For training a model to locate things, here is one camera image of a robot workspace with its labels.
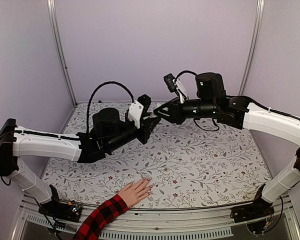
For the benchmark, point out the clear nail polish bottle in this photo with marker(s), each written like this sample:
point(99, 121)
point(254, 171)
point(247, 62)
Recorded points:
point(152, 109)

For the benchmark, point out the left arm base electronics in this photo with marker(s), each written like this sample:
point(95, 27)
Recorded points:
point(70, 211)

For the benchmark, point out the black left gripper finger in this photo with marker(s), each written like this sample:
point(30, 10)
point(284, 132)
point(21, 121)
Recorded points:
point(151, 123)
point(148, 115)

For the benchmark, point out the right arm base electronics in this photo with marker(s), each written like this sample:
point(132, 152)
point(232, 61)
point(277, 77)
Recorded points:
point(259, 208)

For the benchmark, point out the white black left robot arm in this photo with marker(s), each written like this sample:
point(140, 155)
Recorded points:
point(108, 134)

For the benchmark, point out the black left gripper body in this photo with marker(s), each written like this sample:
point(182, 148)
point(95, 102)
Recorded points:
point(143, 137)

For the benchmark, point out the red black plaid sleeve forearm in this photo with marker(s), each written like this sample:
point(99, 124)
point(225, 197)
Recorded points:
point(101, 216)

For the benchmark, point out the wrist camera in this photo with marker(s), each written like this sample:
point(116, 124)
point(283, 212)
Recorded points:
point(175, 85)
point(137, 109)

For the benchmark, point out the aluminium corner post left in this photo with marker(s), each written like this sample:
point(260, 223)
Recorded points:
point(51, 7)

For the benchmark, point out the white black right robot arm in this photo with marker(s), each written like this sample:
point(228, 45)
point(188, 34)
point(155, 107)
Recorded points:
point(241, 112)

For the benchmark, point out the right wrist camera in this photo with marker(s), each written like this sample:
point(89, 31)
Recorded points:
point(175, 85)

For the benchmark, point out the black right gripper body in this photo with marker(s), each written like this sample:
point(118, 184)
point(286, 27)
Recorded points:
point(179, 117)

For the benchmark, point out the person's left hand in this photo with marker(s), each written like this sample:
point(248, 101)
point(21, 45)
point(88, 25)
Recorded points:
point(135, 192)

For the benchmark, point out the aluminium front frame rail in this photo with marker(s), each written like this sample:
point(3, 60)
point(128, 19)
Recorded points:
point(208, 223)

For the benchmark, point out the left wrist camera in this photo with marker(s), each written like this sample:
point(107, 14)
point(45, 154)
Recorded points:
point(137, 109)

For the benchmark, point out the aluminium corner post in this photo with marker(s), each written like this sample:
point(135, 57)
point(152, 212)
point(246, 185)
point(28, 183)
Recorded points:
point(258, 18)
point(51, 7)

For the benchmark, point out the aluminium corner post right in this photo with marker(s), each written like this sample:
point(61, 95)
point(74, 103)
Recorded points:
point(258, 18)

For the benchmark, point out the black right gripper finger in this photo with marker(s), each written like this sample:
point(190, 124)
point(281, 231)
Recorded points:
point(164, 105)
point(166, 115)

